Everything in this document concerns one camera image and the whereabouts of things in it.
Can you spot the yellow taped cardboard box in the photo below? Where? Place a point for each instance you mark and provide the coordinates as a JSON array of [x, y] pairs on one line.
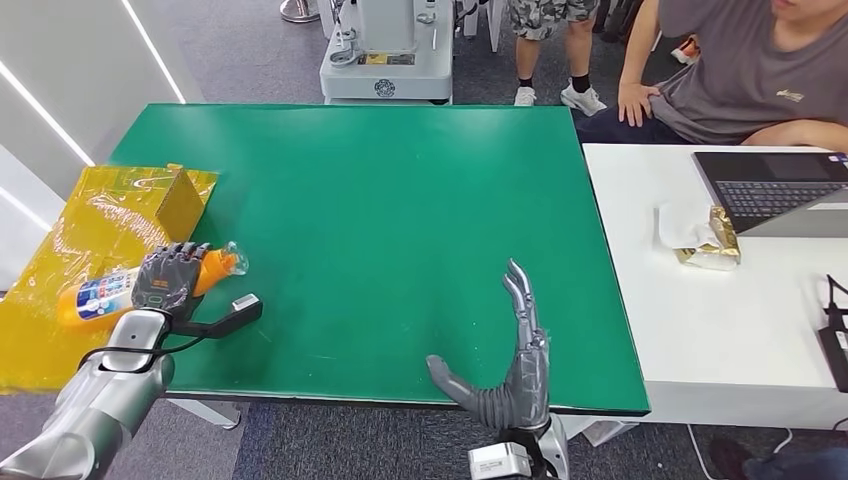
[[73, 238]]

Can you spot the dark blue floor object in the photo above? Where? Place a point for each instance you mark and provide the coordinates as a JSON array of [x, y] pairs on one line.
[[782, 467]]

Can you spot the standing person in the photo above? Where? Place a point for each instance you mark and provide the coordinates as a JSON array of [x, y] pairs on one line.
[[553, 20]]

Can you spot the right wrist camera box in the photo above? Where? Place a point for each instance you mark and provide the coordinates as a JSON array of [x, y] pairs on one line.
[[497, 462]]

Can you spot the green table mat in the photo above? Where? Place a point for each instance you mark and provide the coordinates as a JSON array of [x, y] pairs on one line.
[[397, 199]]

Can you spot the red and white shoe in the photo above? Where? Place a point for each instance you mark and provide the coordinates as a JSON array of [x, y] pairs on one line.
[[686, 52]]

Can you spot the white robot base machine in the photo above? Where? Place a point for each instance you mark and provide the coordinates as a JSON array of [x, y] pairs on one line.
[[397, 60]]

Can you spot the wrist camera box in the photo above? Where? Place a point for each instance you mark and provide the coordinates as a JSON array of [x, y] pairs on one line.
[[497, 462], [238, 311]]

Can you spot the person's hand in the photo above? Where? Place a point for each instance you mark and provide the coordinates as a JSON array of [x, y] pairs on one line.
[[636, 102]]

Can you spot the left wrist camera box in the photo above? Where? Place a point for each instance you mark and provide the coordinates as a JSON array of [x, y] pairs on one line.
[[238, 311]]

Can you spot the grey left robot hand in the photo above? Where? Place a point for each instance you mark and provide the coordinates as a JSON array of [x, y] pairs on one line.
[[166, 281]]

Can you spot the gold foil wrapper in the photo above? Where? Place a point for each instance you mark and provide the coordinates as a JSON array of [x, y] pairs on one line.
[[722, 242]]

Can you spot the black power adapter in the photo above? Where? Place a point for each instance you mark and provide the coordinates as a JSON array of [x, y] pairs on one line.
[[836, 344]]

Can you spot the dark laptop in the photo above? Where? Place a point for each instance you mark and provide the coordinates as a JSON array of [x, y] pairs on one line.
[[775, 189]]

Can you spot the white tissue paper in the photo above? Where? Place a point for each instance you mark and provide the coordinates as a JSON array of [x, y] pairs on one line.
[[679, 226]]

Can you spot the orange bottle with clear cap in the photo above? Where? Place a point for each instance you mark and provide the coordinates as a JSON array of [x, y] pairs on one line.
[[99, 298]]

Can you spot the chrome stand base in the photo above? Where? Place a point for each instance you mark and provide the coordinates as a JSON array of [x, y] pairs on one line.
[[299, 12]]

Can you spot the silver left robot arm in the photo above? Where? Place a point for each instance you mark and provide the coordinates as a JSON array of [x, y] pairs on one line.
[[93, 404]]

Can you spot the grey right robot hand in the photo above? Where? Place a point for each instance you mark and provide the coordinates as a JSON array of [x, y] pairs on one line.
[[523, 384]]

